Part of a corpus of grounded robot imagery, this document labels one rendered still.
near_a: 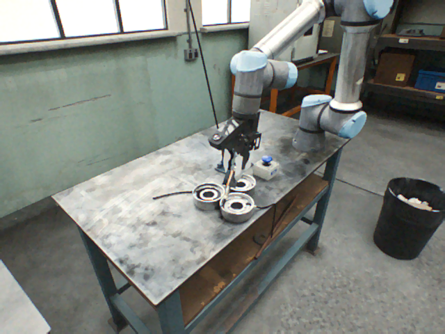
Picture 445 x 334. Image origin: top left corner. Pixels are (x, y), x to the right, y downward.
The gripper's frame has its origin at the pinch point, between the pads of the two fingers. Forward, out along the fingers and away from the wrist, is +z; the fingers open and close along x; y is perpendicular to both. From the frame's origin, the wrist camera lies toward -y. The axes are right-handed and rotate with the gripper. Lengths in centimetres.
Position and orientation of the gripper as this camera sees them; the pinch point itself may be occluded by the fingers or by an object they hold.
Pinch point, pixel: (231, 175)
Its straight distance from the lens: 84.4
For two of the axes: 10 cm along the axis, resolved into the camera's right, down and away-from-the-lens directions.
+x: -7.3, -3.8, 5.7
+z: -1.1, 8.9, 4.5
